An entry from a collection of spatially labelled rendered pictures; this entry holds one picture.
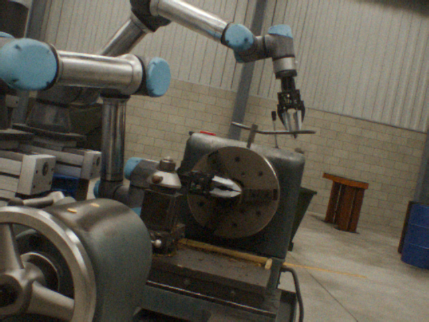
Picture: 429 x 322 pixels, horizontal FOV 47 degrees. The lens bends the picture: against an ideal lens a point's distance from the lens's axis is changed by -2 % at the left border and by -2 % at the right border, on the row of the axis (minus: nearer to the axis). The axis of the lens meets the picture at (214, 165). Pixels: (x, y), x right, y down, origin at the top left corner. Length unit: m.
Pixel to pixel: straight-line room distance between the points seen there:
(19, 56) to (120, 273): 0.76
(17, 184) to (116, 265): 0.77
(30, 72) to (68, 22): 10.89
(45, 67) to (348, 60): 11.55
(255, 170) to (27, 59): 0.83
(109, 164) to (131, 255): 1.09
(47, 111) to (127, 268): 1.27
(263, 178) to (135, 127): 10.00
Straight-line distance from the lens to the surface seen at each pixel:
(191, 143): 1.88
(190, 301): 1.07
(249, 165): 1.68
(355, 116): 12.52
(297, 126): 1.63
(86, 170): 1.72
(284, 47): 1.63
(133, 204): 1.57
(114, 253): 0.52
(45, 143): 1.76
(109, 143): 1.61
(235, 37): 1.52
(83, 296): 0.44
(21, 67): 1.19
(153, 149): 11.60
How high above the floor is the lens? 1.24
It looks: 3 degrees down
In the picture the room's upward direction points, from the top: 11 degrees clockwise
